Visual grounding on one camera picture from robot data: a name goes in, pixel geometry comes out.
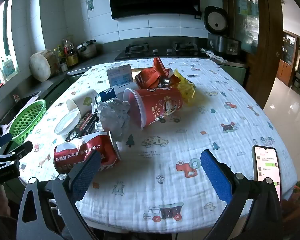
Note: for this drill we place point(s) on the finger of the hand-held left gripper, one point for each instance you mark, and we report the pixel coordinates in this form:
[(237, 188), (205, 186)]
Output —
[(1, 140), (21, 150)]

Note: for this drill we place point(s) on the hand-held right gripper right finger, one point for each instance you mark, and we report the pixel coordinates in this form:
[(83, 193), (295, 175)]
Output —
[(215, 177)]

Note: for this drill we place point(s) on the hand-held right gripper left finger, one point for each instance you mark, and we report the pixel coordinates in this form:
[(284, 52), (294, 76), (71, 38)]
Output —
[(86, 177)]

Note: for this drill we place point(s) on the green plastic basket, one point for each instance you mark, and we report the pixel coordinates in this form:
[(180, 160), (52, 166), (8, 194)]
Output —
[(27, 120)]

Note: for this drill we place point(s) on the black cigarette packet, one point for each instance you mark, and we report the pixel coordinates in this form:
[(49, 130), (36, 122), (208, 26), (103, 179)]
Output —
[(83, 127)]

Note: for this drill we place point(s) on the clear plastic lid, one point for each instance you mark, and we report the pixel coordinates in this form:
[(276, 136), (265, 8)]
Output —
[(66, 123)]

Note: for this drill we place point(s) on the yellow plastic wrapper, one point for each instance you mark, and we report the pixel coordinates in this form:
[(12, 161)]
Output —
[(186, 90)]

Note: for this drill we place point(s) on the red printed plastic cup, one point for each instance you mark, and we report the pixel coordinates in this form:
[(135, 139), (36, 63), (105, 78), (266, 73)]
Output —
[(157, 105)]

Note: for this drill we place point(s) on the crushed red drink can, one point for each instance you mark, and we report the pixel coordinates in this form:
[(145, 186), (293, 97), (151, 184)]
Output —
[(75, 152)]

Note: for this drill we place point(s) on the black smartphone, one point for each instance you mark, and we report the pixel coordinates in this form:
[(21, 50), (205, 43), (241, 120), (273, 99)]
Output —
[(266, 162)]

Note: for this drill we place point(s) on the person's dark clothing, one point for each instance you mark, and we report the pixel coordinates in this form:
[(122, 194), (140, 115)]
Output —
[(2, 227)]

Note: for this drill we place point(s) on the crumpled grey foil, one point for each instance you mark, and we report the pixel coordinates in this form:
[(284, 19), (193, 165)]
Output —
[(112, 116)]

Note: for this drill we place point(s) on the printed white tablecloth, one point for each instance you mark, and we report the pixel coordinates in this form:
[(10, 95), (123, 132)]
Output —
[(165, 130)]

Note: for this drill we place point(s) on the white detergent bottle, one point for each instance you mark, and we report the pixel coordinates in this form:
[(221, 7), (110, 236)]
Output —
[(8, 68)]

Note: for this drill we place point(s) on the white paper cup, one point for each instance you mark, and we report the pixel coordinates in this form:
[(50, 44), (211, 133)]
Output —
[(82, 100)]

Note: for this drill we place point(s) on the round wooden chopping block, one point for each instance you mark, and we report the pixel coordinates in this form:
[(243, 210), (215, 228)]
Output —
[(40, 66)]

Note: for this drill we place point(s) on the white bottle with blue label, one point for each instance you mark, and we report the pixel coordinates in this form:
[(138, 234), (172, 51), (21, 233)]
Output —
[(107, 93)]

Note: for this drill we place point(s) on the small white jar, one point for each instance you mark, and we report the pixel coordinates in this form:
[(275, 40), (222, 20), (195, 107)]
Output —
[(63, 66)]

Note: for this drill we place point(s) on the dark sauce bottle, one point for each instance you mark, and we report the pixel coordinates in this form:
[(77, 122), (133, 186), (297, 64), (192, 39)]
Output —
[(60, 55)]

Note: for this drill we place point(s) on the group of condiment bottles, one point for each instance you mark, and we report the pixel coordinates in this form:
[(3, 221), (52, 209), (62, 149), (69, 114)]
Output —
[(72, 57)]

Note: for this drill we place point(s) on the white and blue milk carton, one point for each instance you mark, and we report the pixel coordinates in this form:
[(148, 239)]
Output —
[(120, 75)]

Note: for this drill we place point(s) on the steel cooking pot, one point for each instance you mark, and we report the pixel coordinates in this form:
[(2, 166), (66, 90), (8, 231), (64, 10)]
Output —
[(86, 51)]

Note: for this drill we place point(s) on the white crumpled rag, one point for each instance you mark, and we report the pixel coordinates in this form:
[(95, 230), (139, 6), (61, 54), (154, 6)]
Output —
[(213, 55)]

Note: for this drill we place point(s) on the black rice cooker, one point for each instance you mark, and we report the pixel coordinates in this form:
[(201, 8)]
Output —
[(222, 45)]

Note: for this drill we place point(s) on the black gas stove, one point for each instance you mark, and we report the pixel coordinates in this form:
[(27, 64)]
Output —
[(160, 52)]

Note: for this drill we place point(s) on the wooden cabinet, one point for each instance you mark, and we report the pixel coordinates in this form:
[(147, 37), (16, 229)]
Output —
[(287, 60)]

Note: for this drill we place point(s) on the brown wooden door frame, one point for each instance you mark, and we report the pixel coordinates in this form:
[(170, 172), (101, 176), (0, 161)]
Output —
[(270, 42)]

